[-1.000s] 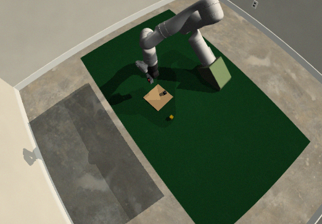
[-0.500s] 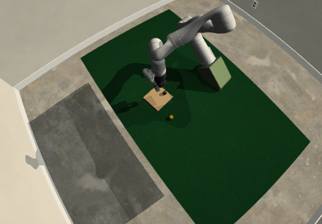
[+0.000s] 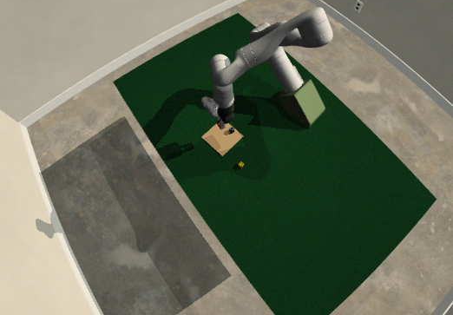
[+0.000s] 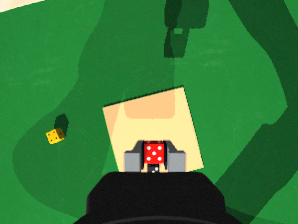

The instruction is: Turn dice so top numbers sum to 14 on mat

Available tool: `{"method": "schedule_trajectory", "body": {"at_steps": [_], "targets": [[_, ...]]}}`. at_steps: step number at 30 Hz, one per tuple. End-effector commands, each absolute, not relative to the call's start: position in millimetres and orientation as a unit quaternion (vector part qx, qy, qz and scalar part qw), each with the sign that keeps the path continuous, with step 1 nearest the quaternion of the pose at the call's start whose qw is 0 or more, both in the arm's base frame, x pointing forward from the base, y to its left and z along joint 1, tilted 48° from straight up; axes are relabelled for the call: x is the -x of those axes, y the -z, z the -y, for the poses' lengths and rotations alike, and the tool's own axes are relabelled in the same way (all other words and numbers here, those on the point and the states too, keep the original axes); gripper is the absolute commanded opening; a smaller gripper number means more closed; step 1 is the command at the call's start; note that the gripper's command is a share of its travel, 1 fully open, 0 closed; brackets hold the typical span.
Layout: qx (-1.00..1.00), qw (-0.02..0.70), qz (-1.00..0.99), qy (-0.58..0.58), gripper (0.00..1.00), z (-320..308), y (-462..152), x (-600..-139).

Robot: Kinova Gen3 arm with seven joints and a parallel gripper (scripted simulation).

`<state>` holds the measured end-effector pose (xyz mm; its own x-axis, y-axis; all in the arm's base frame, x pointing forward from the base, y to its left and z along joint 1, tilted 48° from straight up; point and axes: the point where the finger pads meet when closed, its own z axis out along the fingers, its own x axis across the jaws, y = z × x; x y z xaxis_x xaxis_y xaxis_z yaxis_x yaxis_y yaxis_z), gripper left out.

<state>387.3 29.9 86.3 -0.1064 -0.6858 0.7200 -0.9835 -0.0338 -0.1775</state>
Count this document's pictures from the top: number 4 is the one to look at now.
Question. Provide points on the yellow die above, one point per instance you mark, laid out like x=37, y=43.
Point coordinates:
x=55, y=135

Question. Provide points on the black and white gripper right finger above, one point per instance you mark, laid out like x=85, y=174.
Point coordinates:
x=174, y=160

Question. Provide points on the black die with white pips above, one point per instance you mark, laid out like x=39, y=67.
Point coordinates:
x=153, y=168

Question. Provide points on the cream square mat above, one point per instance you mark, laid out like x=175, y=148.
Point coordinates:
x=163, y=116

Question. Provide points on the red die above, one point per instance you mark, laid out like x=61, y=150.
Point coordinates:
x=154, y=151

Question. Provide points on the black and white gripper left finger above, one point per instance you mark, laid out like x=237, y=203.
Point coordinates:
x=134, y=160

